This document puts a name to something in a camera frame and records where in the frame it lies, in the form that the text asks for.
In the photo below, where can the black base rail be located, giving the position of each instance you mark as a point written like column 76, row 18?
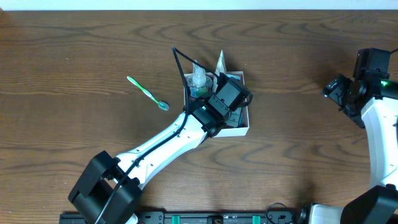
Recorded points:
column 273, row 216

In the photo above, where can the green toothbrush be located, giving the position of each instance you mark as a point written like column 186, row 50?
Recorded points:
column 161, row 104

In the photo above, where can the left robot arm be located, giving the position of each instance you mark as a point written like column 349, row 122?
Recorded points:
column 109, row 189

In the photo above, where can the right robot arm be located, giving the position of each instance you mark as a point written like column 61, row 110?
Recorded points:
column 377, row 205

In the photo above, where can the blue razor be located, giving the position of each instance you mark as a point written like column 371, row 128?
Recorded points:
column 233, row 76

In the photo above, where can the white lotion tube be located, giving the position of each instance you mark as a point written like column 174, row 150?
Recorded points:
column 220, row 68

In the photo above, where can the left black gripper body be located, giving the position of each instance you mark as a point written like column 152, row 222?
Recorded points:
column 236, row 116

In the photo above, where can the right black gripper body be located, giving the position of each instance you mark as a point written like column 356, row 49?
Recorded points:
column 333, row 88

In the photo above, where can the white box with brown interior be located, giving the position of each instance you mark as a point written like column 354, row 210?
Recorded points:
column 239, row 130

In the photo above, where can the clear soap pump bottle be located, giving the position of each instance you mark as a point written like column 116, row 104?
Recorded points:
column 199, row 82

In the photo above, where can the white green toothpaste tube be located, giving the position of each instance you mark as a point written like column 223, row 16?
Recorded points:
column 238, row 111

